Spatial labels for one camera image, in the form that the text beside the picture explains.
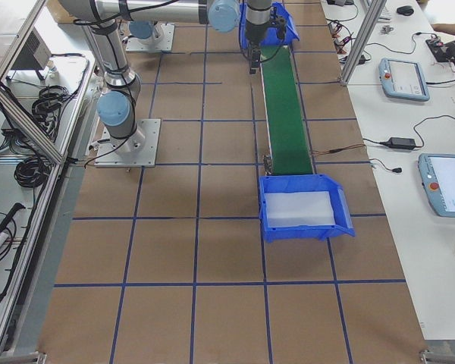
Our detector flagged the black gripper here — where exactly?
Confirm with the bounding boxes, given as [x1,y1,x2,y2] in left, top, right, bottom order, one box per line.
[245,22,265,74]

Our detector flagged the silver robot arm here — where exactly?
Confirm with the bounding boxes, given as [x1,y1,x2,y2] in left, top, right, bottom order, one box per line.
[60,1,240,155]
[119,1,271,74]

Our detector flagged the person hand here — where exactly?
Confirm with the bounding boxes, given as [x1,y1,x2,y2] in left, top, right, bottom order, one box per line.
[432,23,455,36]

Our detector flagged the far blue plastic bin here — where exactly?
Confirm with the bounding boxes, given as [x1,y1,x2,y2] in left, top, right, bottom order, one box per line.
[237,2,301,50]

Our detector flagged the blue plastic bin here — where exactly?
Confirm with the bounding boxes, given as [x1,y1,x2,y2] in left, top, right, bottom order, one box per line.
[259,174,356,243]
[237,2,301,50]

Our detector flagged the green conveyor belt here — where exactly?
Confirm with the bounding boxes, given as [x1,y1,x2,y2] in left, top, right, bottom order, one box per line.
[261,45,313,175]

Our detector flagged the far teach pendant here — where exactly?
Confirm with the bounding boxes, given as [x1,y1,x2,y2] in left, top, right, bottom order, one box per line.
[378,58,430,102]

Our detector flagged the teach pendant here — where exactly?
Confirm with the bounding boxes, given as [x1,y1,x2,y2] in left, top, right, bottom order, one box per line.
[378,58,430,102]
[418,153,455,218]

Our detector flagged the black computer mouse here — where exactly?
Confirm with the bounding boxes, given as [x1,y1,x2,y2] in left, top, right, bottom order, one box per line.
[396,5,414,17]

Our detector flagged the near blue plastic bin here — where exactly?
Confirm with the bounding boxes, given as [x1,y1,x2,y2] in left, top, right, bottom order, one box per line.
[259,174,356,243]

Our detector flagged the black power adapter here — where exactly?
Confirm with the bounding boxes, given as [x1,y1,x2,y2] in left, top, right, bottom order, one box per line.
[388,137,417,150]

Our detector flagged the near teach pendant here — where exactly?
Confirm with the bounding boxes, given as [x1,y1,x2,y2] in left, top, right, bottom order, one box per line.
[418,153,455,218]

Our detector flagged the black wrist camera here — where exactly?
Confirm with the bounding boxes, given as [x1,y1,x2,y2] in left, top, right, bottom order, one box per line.
[269,7,287,41]

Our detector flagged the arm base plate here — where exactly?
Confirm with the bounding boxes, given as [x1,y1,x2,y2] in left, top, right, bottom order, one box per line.
[94,118,162,168]
[126,23,175,53]

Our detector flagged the aluminium frame post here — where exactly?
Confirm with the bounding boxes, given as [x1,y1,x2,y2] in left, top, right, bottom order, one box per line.
[339,0,386,86]

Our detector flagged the black coiled cable bundle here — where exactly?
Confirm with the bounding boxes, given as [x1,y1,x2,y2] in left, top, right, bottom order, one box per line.
[30,85,70,126]

